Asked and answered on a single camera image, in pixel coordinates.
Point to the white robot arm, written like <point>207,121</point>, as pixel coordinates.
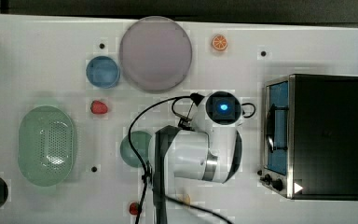
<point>208,149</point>

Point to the grey round plate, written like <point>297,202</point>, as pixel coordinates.
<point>155,54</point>

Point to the green cup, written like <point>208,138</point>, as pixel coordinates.
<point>140,141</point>

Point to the orange slice toy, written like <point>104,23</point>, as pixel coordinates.
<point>219,42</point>

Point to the large red strawberry toy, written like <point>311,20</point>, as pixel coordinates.
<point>98,107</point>

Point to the blue bowl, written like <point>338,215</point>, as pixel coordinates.
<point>103,72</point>

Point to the peeled banana toy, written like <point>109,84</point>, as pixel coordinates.
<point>184,198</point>

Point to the small red strawberry toy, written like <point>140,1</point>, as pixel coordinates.
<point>134,208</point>

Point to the black silver toaster oven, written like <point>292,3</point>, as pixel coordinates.
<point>310,137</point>

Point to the green perforated colander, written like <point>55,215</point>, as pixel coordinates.
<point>47,141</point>

